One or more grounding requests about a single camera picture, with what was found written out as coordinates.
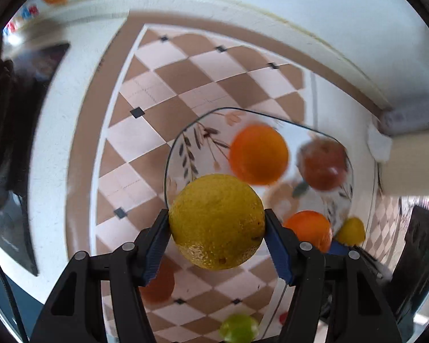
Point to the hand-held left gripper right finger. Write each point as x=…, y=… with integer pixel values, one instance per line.
x=279, y=253

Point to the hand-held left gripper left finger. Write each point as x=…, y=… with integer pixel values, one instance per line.
x=156, y=250

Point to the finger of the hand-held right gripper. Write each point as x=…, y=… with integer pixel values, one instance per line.
x=337, y=248

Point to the large yellow lemon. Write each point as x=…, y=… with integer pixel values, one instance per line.
x=216, y=221

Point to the floral glass plate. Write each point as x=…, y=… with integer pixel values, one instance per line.
x=200, y=150

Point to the small yellow lemon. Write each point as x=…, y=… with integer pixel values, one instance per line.
x=351, y=231

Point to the small orange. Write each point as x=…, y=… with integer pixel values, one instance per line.
x=309, y=229

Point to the red-orange fruit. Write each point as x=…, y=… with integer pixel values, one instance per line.
x=161, y=286

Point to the small red object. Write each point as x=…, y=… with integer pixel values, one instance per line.
x=283, y=317

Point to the red apple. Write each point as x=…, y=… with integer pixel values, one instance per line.
x=324, y=164

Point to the green lime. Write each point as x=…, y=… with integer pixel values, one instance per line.
x=238, y=329

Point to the beige padded furniture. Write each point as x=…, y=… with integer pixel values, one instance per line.
x=411, y=164

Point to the large orange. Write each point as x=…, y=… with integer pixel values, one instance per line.
x=259, y=153

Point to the checkered tablecloth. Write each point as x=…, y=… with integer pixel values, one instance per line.
x=157, y=89

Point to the dark furniture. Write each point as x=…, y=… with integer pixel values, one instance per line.
x=18, y=157

